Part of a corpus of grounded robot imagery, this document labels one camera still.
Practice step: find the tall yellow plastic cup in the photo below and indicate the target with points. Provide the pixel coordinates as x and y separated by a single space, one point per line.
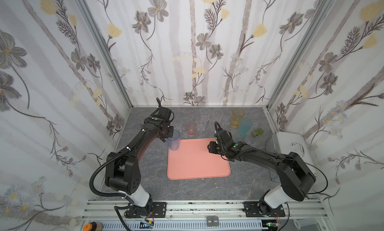
237 115

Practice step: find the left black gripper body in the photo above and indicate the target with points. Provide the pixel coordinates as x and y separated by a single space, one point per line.
167 133

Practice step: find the grey metal case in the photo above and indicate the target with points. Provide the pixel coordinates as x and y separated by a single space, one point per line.
284 143

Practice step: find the tall teal plastic cup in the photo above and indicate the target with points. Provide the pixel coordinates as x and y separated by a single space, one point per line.
244 126

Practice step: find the clear plastic beaker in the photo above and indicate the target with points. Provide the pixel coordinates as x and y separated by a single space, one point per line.
301 223

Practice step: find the aluminium mounting rail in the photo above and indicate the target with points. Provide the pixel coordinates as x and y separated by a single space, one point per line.
227 215

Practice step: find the orange black bottle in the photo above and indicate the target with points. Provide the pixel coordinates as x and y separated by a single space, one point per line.
93 226

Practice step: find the pink plastic tray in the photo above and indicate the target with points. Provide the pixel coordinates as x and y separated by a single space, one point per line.
193 161

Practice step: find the clear glass back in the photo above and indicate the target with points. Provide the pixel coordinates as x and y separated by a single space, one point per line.
205 112

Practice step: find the tall blue plastic cup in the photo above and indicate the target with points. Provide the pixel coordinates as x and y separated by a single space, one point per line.
174 141

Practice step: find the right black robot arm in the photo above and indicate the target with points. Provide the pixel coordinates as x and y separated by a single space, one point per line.
296 178

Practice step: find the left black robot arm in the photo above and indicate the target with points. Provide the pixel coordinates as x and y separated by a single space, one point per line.
122 171

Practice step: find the small pink glass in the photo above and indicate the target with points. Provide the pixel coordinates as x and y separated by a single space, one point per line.
191 129

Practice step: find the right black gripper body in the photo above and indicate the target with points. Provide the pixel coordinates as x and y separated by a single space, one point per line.
214 148

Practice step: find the small green object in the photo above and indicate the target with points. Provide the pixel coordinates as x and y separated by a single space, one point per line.
257 132

